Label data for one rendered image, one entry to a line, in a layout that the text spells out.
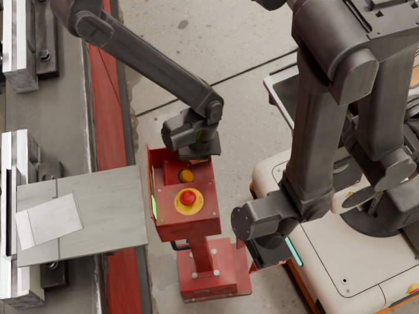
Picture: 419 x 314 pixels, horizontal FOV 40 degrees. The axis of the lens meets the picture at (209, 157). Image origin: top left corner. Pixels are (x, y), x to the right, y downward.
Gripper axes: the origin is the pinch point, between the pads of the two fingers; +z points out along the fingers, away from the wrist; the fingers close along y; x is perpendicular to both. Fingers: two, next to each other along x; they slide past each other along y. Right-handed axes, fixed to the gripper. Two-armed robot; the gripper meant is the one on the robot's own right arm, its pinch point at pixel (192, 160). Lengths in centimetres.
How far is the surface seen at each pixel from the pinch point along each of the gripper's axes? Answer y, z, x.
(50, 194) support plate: 34.0, -11.8, 13.1
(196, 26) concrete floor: -27, 77, -111
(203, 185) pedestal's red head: -2.1, 1.6, 6.4
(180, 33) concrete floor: -19, 79, -108
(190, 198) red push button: 2.0, -0.5, 10.6
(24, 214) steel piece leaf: 39.3, -10.7, 17.0
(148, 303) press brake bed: 6, 79, 16
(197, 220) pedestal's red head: 0.3, 2.2, 15.2
